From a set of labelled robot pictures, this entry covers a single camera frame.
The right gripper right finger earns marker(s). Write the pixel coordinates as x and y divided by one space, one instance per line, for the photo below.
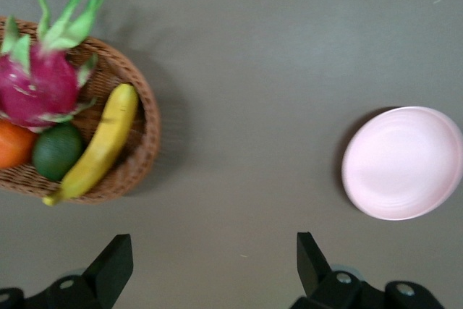
314 276

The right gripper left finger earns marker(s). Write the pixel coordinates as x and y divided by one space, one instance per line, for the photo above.
108 273

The yellow banana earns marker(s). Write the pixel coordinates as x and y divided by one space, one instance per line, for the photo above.
105 135

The green avocado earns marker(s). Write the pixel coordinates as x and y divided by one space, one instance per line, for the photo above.
56 151

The pink plate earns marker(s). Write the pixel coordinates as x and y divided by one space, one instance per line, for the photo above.
401 164

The brown wicker basket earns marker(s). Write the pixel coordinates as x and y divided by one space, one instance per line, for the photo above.
144 135

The orange fruit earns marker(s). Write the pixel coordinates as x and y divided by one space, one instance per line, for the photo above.
12 144

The pink dragon fruit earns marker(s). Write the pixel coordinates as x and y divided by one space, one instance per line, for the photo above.
40 81

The brown table cover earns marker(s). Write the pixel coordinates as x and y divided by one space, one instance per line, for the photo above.
231 70

